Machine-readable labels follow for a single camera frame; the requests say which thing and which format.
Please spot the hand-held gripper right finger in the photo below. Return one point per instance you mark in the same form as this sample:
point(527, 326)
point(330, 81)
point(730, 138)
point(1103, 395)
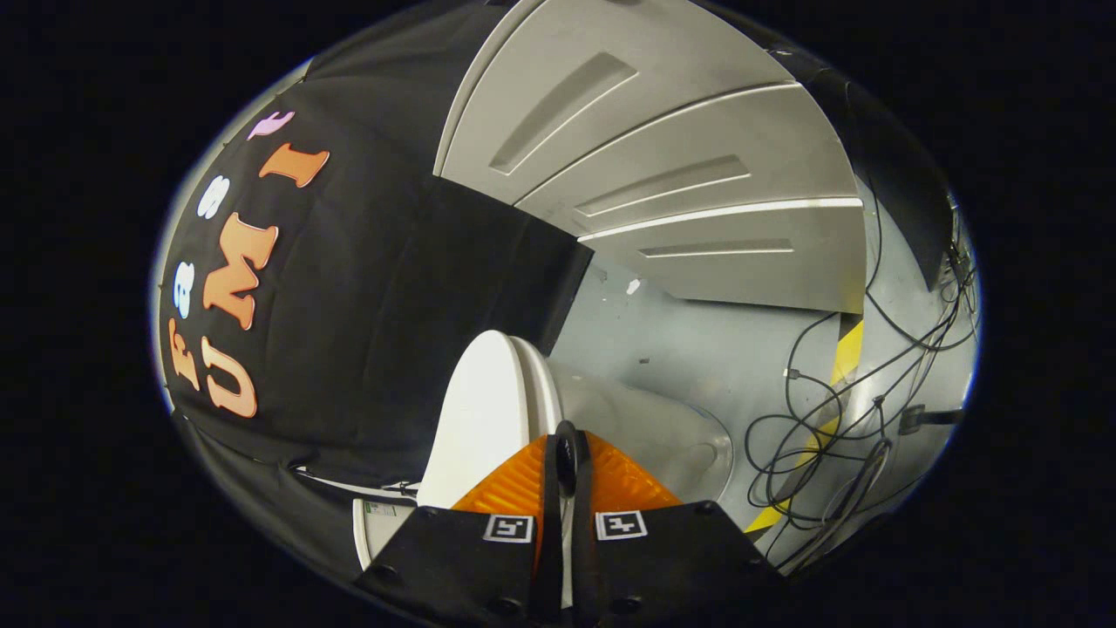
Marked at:
point(584, 497)

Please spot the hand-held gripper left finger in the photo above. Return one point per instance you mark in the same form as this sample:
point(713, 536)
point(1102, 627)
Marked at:
point(551, 497)

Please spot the black backdrop cloth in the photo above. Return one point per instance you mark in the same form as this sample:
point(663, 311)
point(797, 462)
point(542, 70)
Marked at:
point(375, 296)

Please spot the white drawer cabinet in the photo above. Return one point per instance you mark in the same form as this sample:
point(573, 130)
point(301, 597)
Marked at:
point(663, 139)

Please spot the black power adapter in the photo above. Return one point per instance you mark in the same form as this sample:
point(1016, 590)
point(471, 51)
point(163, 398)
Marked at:
point(911, 419)

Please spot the yellow black hazard tape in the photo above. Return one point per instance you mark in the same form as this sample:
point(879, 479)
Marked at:
point(850, 349)

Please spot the white toilet tank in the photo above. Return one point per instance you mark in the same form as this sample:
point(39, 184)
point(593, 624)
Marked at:
point(370, 532)

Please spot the white toilet seat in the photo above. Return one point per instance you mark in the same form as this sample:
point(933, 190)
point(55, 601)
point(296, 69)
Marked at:
point(545, 392)

